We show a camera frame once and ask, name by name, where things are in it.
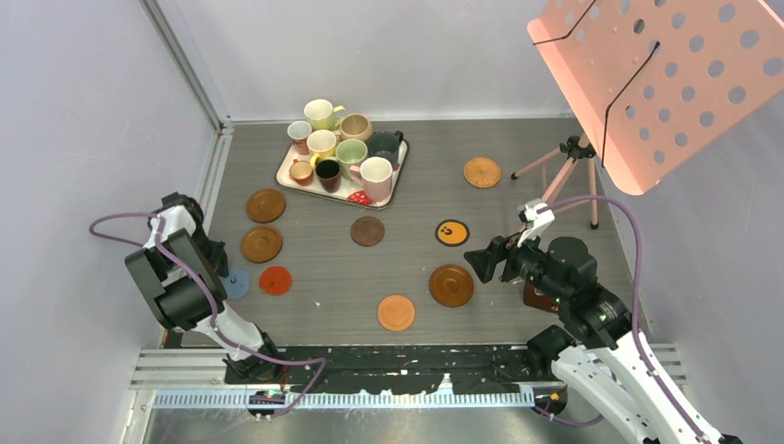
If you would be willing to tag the light green cup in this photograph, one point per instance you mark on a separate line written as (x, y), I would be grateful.
(349, 153)

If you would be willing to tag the small pink white cup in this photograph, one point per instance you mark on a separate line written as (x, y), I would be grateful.
(298, 133)

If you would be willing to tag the dark brown ridged coaster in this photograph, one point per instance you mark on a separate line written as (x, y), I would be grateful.
(451, 286)

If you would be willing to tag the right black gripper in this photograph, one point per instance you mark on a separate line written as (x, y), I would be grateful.
(483, 260)

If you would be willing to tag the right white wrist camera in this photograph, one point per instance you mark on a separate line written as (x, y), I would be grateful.
(536, 216)

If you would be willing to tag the woven rattan coaster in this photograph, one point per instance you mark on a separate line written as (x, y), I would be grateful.
(482, 172)

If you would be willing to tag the dark green mug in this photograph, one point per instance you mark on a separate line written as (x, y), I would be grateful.
(386, 144)

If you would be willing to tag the dark walnut round coaster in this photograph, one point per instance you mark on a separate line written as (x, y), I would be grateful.
(367, 231)

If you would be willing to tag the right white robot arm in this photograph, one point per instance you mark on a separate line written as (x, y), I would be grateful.
(595, 349)

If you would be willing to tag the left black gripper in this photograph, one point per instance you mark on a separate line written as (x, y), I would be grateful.
(218, 259)

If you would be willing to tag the small orange cup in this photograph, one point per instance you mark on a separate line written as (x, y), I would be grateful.
(301, 173)

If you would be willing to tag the brown ridged wooden coaster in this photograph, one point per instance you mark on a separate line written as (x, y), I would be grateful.
(261, 244)

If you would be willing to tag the yellow mug middle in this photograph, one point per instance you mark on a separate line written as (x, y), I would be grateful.
(321, 144)

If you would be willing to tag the dark maroon cup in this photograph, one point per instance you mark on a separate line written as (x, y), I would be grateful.
(329, 174)

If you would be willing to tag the blue round coaster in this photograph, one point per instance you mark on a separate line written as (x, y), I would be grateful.
(237, 284)

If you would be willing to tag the light orange round coaster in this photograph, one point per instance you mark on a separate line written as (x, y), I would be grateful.
(396, 312)

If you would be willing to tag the red apple smiley coaster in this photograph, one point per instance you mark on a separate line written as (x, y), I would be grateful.
(275, 280)

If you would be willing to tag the brown leather holder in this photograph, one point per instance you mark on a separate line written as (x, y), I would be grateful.
(536, 299)

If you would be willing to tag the yellow mug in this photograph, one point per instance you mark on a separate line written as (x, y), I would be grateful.
(321, 114)
(321, 144)

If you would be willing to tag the cream serving tray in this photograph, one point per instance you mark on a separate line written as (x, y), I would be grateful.
(348, 191)

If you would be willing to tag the pink tripod legs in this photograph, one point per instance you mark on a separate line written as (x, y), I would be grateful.
(576, 150)

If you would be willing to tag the orange black smiley coaster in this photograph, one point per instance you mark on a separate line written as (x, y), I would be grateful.
(452, 232)

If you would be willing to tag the beige brown cup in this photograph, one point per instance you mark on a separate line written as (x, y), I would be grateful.
(355, 126)

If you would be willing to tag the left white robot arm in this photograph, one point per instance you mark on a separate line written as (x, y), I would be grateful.
(178, 272)

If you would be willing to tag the yellow mug back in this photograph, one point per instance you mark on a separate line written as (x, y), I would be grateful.
(321, 114)

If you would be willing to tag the pink perforated music stand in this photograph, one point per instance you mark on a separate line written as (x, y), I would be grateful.
(652, 83)

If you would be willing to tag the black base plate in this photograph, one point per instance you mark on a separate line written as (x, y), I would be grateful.
(403, 370)

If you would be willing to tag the pink white mug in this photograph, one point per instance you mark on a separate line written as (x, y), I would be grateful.
(375, 175)

